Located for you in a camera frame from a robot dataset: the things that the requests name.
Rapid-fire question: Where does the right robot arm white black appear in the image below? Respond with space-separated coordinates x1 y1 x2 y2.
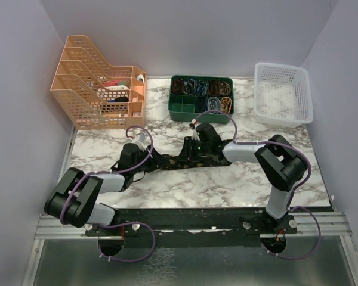
177 123 308 233

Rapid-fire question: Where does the white plastic basket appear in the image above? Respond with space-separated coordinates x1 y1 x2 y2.
254 62 314 128

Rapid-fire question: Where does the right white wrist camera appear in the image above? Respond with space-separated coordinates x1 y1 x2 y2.
189 119 200 141

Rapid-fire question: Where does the orange plastic file organizer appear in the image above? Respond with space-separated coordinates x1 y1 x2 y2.
50 35 147 130

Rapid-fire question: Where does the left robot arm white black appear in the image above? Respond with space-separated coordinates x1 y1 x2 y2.
44 143 160 235

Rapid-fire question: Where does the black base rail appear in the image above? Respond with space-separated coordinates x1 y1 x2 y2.
85 208 297 248

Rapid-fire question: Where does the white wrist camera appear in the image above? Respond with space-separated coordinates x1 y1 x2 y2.
189 119 200 141
129 132 147 150

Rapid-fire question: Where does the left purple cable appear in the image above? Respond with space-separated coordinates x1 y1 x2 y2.
60 125 155 226

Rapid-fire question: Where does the black floral necktie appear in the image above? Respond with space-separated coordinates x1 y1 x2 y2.
158 154 231 171

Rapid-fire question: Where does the purple cable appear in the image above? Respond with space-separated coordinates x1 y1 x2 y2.
60 125 155 226
192 110 313 212

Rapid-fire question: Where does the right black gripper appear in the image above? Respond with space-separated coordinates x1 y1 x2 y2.
176 136 211 161

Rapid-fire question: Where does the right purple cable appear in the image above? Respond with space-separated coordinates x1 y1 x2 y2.
192 110 313 212

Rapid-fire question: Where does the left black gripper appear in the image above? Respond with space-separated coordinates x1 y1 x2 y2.
131 144 169 175

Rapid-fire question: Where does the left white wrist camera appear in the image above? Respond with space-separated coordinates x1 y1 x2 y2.
129 132 147 150

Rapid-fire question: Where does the green compartment tray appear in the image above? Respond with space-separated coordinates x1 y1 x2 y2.
168 75 234 124

